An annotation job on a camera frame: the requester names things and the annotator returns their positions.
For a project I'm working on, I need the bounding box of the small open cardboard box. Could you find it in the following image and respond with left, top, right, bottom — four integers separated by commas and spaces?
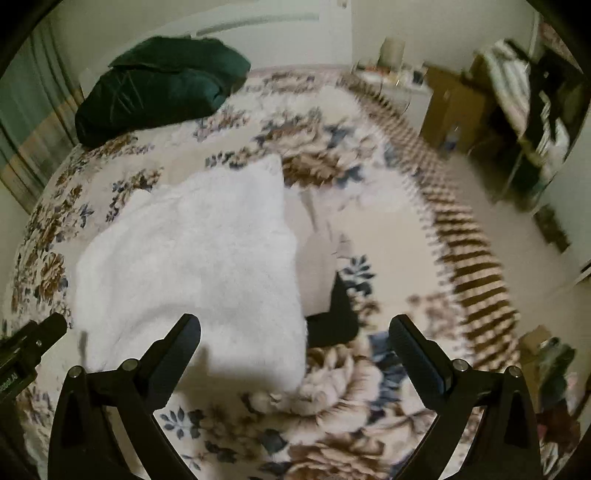
519, 325, 576, 376

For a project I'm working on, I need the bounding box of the white beaded sweater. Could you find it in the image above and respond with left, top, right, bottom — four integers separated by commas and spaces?
72, 155, 307, 391

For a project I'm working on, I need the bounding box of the plastic water bottle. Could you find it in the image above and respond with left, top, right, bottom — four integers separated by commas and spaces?
442, 124, 462, 154

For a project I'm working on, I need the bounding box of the folded black garment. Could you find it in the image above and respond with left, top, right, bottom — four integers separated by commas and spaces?
305, 273, 360, 348

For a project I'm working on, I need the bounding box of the folded beige garment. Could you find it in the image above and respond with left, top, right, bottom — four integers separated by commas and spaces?
283, 188, 337, 317

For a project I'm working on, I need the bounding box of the white nightstand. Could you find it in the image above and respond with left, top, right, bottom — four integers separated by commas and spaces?
353, 69, 433, 132

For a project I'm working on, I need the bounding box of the green striped curtain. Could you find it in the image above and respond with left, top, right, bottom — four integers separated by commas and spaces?
1, 18, 82, 212

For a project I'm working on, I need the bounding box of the chair with piled clothes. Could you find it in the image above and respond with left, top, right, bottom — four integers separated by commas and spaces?
470, 39, 590, 194

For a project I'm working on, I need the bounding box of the beige bedside lamp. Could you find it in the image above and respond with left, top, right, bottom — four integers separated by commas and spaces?
378, 37, 406, 70

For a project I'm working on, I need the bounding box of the floral bed blanket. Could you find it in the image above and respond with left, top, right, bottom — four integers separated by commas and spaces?
0, 68, 523, 480

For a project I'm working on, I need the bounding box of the dark green pillow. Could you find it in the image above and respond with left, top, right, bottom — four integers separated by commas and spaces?
75, 36, 252, 149

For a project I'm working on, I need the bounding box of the brown checkered bed mat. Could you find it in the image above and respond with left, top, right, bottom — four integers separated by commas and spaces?
341, 73, 520, 371

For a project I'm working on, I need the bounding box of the brown cardboard box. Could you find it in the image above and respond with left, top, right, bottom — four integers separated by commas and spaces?
421, 65, 491, 153

